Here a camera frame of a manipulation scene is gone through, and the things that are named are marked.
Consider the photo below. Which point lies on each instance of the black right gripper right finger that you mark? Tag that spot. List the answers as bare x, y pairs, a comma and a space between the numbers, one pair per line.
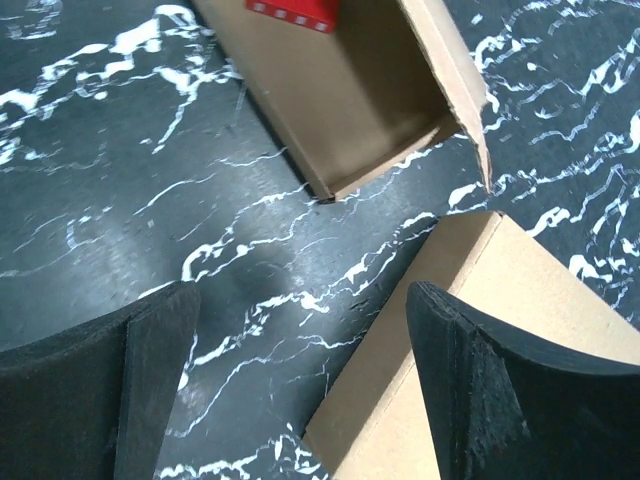
504, 403

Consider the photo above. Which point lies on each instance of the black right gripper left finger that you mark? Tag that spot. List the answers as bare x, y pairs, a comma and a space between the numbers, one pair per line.
93, 401

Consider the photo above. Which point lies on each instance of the small red block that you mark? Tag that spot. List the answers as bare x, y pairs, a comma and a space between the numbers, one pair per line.
317, 15

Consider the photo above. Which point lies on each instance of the brown cardboard box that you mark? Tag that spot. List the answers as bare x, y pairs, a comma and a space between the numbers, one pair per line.
373, 423
391, 78

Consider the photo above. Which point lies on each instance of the closed brown cardboard box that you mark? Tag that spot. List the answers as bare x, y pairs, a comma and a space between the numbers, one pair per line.
373, 423

